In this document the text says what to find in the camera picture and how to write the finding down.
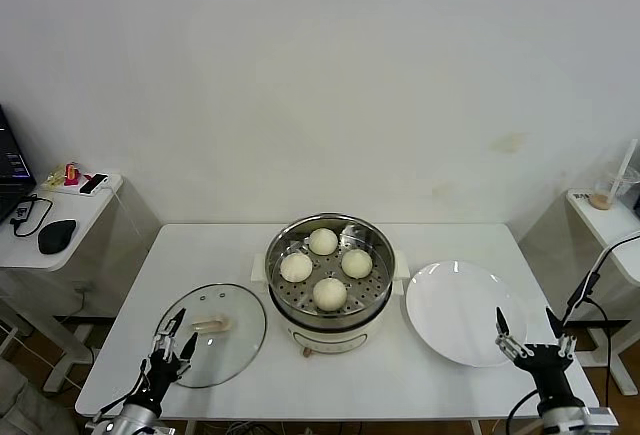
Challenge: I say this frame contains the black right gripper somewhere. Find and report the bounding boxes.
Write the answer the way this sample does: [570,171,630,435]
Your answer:
[494,307,578,406]

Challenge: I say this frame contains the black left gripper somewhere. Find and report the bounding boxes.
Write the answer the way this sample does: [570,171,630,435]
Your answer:
[137,308,200,406]

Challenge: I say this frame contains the glass lid with cream handle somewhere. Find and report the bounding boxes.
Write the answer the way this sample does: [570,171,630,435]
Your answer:
[153,282,269,389]

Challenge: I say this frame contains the white steamed baozi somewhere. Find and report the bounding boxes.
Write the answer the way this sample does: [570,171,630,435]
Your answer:
[307,227,339,256]
[279,253,314,284]
[340,248,374,280]
[312,277,349,312]

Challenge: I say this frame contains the stainless steel steamer basket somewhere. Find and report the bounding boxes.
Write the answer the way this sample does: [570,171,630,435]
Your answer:
[264,212,397,329]

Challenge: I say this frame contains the white round plate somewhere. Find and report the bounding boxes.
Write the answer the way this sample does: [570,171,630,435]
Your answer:
[405,259,529,369]

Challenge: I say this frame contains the white side table with cup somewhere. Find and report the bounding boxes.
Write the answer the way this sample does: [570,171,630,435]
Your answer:
[519,187,640,396]

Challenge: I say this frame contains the white electric cooking pot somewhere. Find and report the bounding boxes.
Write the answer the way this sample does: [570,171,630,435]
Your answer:
[249,249,411,359]

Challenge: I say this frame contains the white side table with laptop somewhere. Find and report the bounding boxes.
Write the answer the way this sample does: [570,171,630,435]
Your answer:
[0,172,166,391]

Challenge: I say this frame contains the clear plastic drink cup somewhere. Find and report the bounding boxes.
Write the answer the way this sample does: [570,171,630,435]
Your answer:
[587,159,639,211]

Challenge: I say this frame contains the black computer mouse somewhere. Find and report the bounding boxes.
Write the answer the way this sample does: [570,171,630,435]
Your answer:
[37,218,78,255]

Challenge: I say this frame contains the flat white box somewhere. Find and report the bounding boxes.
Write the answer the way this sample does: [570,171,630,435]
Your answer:
[44,170,124,199]

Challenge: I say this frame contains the black screen smartphone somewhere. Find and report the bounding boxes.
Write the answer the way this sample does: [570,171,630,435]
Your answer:
[79,172,110,195]

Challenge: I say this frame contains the plastic cup with straw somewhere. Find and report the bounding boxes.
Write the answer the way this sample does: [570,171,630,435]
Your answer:
[608,138,640,201]

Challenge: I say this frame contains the clear plastic snack wrapper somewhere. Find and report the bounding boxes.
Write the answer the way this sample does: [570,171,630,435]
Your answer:
[42,164,69,191]

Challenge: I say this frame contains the black laptop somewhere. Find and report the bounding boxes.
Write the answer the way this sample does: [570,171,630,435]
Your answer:
[0,103,38,224]

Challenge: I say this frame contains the thin black cable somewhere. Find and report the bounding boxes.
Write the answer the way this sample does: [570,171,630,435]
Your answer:
[587,297,614,409]

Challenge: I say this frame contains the black adapter with cable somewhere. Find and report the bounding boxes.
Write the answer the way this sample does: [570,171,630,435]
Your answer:
[9,193,55,237]

